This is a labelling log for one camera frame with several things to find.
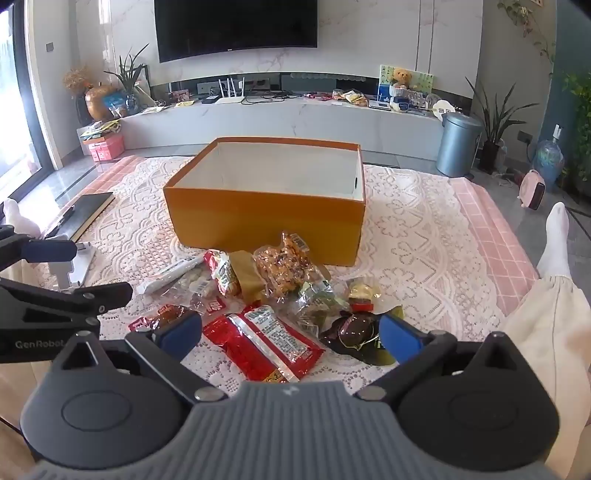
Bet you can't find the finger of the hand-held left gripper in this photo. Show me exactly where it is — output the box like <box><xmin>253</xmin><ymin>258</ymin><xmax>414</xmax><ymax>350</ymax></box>
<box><xmin>0</xmin><ymin>226</ymin><xmax>78</xmax><ymax>271</ymax></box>
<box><xmin>0</xmin><ymin>277</ymin><xmax>134</xmax><ymax>330</ymax></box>

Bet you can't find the clear packet of white nuts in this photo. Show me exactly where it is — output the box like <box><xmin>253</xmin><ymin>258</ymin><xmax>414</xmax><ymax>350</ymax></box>
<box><xmin>134</xmin><ymin>256</ymin><xmax>218</xmax><ymax>302</ymax></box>

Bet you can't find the green aloe plant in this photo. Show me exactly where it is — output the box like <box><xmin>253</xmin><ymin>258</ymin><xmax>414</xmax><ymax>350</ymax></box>
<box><xmin>104</xmin><ymin>44</ymin><xmax>151</xmax><ymax>114</ymax></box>

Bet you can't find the grey storage box orange rim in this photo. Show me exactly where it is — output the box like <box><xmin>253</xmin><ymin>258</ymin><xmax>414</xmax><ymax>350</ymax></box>
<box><xmin>163</xmin><ymin>136</ymin><xmax>367</xmax><ymax>267</ymax></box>

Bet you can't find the hanging green vine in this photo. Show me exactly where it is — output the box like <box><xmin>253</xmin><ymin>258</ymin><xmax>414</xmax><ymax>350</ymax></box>
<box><xmin>496</xmin><ymin>0</ymin><xmax>557</xmax><ymax>77</ymax></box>

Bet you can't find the large red snack packet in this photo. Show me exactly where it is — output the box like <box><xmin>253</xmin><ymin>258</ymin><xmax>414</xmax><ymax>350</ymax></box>
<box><xmin>202</xmin><ymin>304</ymin><xmax>325</xmax><ymax>384</ymax></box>

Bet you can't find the white plastic stand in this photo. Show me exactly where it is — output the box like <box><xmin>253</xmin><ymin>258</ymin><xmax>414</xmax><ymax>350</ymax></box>
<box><xmin>51</xmin><ymin>244</ymin><xmax>96</xmax><ymax>292</ymax></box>

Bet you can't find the dried flower bunch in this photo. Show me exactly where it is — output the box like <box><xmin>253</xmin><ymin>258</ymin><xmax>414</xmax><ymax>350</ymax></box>
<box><xmin>62</xmin><ymin>67</ymin><xmax>96</xmax><ymax>99</ymax></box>

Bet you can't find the potted snake plant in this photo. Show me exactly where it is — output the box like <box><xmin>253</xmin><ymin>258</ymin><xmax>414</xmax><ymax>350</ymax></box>
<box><xmin>464</xmin><ymin>76</ymin><xmax>529</xmax><ymax>175</ymax></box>

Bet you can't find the dark brown snack packet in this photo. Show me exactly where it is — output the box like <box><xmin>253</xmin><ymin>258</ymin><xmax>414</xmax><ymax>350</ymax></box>
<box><xmin>318</xmin><ymin>309</ymin><xmax>384</xmax><ymax>356</ymax></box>

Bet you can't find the black notebook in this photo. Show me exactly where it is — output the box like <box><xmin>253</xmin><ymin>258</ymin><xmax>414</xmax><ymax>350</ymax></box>
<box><xmin>44</xmin><ymin>193</ymin><xmax>116</xmax><ymax>243</ymax></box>

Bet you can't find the blue water jug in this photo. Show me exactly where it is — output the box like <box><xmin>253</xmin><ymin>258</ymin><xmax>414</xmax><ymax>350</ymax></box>
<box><xmin>533</xmin><ymin>124</ymin><xmax>566</xmax><ymax>192</ymax></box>

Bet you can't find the dark green snack wrapper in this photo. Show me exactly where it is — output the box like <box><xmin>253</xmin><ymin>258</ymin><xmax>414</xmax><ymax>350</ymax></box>
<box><xmin>358</xmin><ymin>339</ymin><xmax>398</xmax><ymax>367</ymax></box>

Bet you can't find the yellow paper stack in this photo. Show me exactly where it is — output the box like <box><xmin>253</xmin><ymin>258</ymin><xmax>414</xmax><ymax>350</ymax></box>
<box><xmin>79</xmin><ymin>120</ymin><xmax>122</xmax><ymax>140</ymax></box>

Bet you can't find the red and white snack packet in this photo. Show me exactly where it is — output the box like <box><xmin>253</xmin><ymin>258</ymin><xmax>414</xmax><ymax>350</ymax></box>
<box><xmin>203</xmin><ymin>249</ymin><xmax>243</xmax><ymax>298</ymax></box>

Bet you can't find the person's right leg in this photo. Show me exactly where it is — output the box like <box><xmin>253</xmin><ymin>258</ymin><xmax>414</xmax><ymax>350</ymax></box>
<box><xmin>501</xmin><ymin>202</ymin><xmax>591</xmax><ymax>480</ymax></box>

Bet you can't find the pink cardboard box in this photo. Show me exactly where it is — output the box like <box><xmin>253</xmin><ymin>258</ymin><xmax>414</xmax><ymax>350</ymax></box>
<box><xmin>88</xmin><ymin>134</ymin><xmax>126</xmax><ymax>161</ymax></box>

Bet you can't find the tall leafy green plant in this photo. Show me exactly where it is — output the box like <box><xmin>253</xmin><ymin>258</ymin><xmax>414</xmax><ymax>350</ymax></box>
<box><xmin>561</xmin><ymin>71</ymin><xmax>591</xmax><ymax>195</ymax></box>

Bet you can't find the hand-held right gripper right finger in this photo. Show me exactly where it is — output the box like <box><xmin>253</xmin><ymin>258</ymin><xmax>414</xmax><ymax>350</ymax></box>
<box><xmin>355</xmin><ymin>315</ymin><xmax>525</xmax><ymax>401</ymax></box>

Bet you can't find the pile of snack bags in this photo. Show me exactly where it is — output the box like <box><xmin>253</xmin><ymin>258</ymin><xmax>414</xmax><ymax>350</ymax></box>
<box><xmin>332</xmin><ymin>89</ymin><xmax>370</xmax><ymax>108</ymax></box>

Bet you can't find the person's leg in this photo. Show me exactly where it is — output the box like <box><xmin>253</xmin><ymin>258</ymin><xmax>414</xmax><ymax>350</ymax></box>
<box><xmin>0</xmin><ymin>198</ymin><xmax>61</xmax><ymax>289</ymax></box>
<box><xmin>501</xmin><ymin>202</ymin><xmax>591</xmax><ymax>480</ymax></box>

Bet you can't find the olive brown snack packet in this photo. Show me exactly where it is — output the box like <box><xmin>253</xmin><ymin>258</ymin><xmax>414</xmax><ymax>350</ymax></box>
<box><xmin>229</xmin><ymin>250</ymin><xmax>267</xmax><ymax>302</ymax></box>

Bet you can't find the white lace tablecloth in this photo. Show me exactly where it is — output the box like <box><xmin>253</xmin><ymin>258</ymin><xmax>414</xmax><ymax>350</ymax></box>
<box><xmin>69</xmin><ymin>157</ymin><xmax>509</xmax><ymax>384</ymax></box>

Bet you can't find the black flat television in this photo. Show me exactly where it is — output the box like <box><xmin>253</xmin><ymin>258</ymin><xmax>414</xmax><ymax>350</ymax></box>
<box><xmin>154</xmin><ymin>0</ymin><xmax>319</xmax><ymax>64</ymax></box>

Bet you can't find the person's left leg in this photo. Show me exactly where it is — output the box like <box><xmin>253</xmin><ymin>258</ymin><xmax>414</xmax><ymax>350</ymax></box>
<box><xmin>0</xmin><ymin>198</ymin><xmax>61</xmax><ymax>289</ymax></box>

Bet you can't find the braised snack packet red label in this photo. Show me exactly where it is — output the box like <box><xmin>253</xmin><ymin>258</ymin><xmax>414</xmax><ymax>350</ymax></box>
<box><xmin>128</xmin><ymin>305</ymin><xmax>204</xmax><ymax>334</ymax></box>

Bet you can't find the white marble television cabinet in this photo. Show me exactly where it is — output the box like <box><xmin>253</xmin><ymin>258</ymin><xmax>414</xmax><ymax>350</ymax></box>
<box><xmin>117</xmin><ymin>71</ymin><xmax>444</xmax><ymax>162</ymax></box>

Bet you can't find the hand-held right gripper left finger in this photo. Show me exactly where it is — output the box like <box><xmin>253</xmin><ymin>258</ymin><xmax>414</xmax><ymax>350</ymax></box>
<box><xmin>51</xmin><ymin>311</ymin><xmax>228</xmax><ymax>401</ymax></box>

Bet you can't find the green picture board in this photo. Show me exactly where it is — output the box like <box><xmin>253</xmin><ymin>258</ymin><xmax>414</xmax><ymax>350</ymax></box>
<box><xmin>379</xmin><ymin>65</ymin><xmax>435</xmax><ymax>94</ymax></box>

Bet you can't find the grey metal trash can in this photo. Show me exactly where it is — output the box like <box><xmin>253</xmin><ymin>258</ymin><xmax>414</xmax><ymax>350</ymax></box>
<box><xmin>436</xmin><ymin>112</ymin><xmax>484</xmax><ymax>178</ymax></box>

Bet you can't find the pink fan heater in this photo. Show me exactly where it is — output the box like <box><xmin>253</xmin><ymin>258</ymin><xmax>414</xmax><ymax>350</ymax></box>
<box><xmin>516</xmin><ymin>169</ymin><xmax>548</xmax><ymax>212</ymax></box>

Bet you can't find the glass balcony door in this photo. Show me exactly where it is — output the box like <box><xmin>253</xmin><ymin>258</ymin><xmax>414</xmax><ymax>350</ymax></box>
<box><xmin>0</xmin><ymin>9</ymin><xmax>54</xmax><ymax>185</ymax></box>

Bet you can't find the pink checked mat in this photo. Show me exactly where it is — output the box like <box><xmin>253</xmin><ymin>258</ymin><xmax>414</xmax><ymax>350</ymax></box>
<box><xmin>46</xmin><ymin>154</ymin><xmax>541</xmax><ymax>370</ymax></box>

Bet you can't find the small gold snack packet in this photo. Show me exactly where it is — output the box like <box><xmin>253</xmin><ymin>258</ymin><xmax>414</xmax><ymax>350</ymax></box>
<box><xmin>346</xmin><ymin>277</ymin><xmax>382</xmax><ymax>312</ymax></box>

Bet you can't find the white router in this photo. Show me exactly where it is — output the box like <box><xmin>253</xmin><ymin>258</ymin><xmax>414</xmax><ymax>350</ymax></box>
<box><xmin>215</xmin><ymin>78</ymin><xmax>246</xmax><ymax>105</ymax></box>

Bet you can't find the clear packet of green candies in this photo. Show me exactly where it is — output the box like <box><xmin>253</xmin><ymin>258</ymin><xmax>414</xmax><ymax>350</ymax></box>
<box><xmin>288</xmin><ymin>279</ymin><xmax>352</xmax><ymax>333</ymax></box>

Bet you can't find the clear peanut snack packet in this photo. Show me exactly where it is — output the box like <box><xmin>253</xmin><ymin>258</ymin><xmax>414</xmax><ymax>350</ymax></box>
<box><xmin>252</xmin><ymin>231</ymin><xmax>331</xmax><ymax>296</ymax></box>

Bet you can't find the brown round vase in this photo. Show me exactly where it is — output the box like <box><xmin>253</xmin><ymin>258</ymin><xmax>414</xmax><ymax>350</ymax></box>
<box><xmin>84</xmin><ymin>84</ymin><xmax>118</xmax><ymax>121</ymax></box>

